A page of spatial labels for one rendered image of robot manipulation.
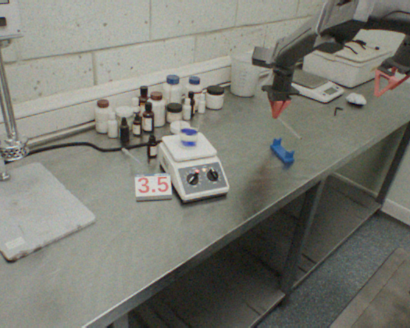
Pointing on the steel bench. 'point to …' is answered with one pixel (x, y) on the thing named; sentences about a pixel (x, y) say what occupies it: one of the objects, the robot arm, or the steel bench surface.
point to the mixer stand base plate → (31, 211)
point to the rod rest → (282, 151)
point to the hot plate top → (205, 149)
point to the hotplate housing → (187, 166)
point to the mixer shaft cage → (6, 150)
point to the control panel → (201, 178)
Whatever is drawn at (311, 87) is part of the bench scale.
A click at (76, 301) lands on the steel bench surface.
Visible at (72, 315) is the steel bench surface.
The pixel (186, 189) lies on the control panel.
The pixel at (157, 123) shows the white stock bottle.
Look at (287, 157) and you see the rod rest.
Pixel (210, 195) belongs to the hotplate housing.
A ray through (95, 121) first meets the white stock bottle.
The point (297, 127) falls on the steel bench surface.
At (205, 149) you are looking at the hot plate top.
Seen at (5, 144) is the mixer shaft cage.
